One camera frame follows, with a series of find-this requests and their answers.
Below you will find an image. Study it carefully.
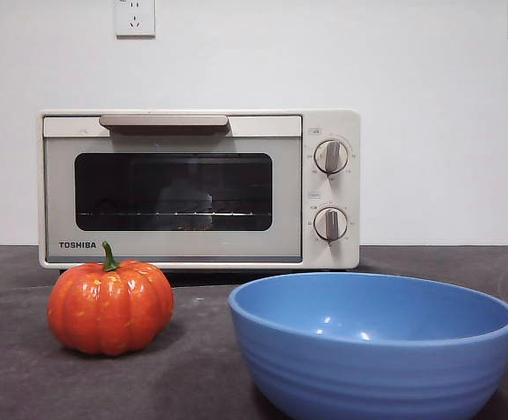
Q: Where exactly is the blue ribbed bowl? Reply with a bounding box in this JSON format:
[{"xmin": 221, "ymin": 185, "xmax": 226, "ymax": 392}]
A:
[{"xmin": 228, "ymin": 271, "xmax": 508, "ymax": 420}]

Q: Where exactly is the orange pumpkin with green stem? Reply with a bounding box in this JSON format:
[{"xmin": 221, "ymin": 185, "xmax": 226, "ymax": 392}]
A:
[{"xmin": 46, "ymin": 240, "xmax": 175, "ymax": 356}]

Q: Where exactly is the glass oven door with handle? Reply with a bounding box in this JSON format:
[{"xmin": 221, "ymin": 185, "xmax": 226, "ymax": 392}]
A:
[{"xmin": 42, "ymin": 115, "xmax": 303, "ymax": 265}]

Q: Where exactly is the white wall socket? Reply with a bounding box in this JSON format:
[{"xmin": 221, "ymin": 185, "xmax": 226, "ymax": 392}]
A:
[{"xmin": 114, "ymin": 0, "xmax": 157, "ymax": 39}]

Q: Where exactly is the white oven knob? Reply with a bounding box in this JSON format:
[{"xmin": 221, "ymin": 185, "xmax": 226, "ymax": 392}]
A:
[
  {"xmin": 314, "ymin": 206, "xmax": 349, "ymax": 242},
  {"xmin": 314, "ymin": 138, "xmax": 349, "ymax": 176}
]

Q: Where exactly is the metal wire oven rack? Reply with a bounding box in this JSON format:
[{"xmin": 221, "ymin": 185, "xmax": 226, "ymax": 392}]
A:
[{"xmin": 76, "ymin": 211, "xmax": 272, "ymax": 218}]

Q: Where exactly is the white Toshiba toaster oven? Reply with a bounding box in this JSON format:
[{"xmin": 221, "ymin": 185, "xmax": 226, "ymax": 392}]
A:
[{"xmin": 37, "ymin": 108, "xmax": 362, "ymax": 275}]

